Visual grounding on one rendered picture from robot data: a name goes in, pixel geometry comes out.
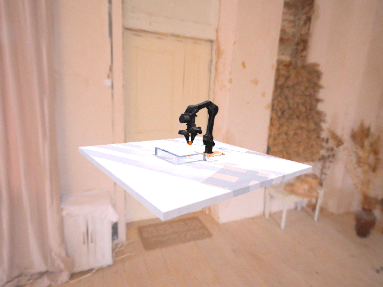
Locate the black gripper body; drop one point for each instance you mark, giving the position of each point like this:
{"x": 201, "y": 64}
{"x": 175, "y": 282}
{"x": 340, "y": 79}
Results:
{"x": 186, "y": 132}

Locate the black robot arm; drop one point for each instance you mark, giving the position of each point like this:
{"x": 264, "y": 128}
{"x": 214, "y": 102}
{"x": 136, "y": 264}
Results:
{"x": 189, "y": 117}

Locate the clear l-shaped low wall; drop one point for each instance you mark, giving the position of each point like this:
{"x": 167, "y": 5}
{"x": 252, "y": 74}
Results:
{"x": 179, "y": 160}

